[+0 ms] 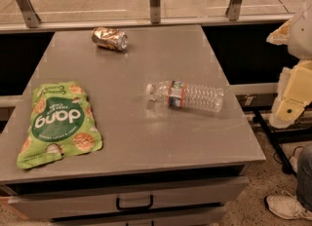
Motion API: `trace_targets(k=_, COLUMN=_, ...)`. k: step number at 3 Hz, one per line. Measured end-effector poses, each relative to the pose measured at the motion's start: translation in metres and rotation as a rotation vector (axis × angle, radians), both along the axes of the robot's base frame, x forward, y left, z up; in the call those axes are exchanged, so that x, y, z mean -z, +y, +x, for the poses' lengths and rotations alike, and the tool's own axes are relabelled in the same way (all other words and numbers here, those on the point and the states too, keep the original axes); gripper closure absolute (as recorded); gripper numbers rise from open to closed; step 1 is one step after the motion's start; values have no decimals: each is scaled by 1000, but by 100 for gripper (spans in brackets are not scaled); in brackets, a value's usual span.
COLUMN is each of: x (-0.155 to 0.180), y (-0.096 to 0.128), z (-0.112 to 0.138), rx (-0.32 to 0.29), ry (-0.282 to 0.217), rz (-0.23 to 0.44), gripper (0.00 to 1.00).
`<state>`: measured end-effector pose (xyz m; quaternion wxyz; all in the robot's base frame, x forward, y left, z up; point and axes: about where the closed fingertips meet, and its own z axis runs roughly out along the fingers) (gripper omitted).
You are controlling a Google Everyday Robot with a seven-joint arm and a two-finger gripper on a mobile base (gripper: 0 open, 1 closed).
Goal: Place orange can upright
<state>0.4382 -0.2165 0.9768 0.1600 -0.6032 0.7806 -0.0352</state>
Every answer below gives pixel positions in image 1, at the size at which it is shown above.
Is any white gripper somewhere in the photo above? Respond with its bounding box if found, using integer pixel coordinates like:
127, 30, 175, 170
266, 20, 312, 129

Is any crushed orange soda can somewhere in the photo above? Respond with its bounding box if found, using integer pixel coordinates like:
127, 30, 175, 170
92, 27, 128, 52

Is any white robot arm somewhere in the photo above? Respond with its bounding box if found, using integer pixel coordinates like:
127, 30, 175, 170
266, 2, 312, 129

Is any black metal stand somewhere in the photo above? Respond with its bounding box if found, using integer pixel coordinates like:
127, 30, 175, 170
253, 109, 312, 175

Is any blue jeans leg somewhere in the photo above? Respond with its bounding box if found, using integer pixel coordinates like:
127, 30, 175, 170
296, 144, 312, 210

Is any clear plastic water bottle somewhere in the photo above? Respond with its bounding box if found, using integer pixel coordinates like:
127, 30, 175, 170
146, 80, 224, 112

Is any white sneaker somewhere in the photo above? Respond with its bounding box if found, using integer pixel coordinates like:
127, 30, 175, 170
264, 191, 312, 221

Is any grey lower drawer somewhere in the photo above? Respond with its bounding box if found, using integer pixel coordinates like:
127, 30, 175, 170
51, 207, 226, 226

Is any green dang snack bag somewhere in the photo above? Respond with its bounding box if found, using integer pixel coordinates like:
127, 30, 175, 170
17, 82, 103, 170

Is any grey drawer with handle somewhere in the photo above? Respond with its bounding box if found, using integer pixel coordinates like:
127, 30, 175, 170
9, 176, 249, 219

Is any middle metal railing bracket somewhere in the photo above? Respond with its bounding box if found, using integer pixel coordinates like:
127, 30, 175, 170
149, 0, 161, 23

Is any left metal railing bracket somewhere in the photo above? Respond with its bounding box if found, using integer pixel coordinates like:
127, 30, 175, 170
16, 0, 41, 28

